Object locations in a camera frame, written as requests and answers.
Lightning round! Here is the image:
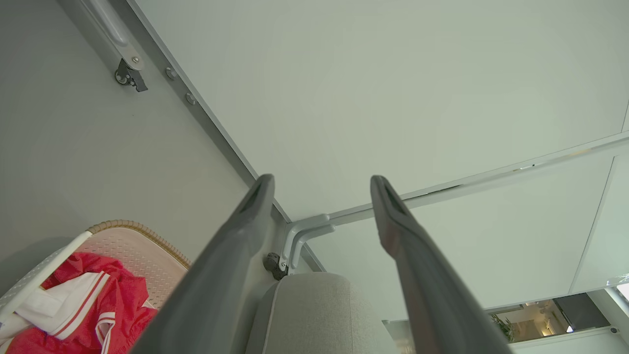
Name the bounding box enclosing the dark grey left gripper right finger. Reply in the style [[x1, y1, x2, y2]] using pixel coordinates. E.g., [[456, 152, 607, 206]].
[[371, 175, 513, 354]]

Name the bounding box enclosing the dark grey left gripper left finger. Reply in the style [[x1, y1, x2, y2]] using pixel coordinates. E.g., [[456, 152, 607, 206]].
[[130, 174, 275, 354]]

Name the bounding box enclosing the red and white garment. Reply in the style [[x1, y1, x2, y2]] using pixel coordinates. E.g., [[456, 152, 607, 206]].
[[42, 252, 159, 354]]

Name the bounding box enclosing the red jacket white striped collar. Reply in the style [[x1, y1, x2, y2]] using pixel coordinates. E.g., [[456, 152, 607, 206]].
[[0, 270, 117, 354]]

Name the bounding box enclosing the black partition caster wheel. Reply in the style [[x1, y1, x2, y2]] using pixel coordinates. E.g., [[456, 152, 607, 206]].
[[263, 252, 288, 281], [114, 59, 148, 93]]

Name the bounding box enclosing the white laundry basket wicker rim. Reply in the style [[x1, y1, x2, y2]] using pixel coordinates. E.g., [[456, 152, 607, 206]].
[[0, 220, 192, 354]]

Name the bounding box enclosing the green potted plant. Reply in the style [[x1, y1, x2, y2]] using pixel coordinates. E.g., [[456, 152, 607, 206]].
[[491, 315, 517, 343]]

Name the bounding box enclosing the white partition panel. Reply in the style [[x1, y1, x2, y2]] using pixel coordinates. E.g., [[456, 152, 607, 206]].
[[570, 152, 629, 295], [307, 143, 629, 323], [127, 0, 629, 223]]

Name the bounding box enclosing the grey fabric ottoman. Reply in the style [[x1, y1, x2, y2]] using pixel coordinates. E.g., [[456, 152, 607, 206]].
[[246, 272, 400, 354]]

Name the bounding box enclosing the grey partition foot bracket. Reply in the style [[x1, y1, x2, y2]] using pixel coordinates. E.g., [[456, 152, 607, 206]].
[[279, 214, 337, 274], [81, 0, 146, 70]]

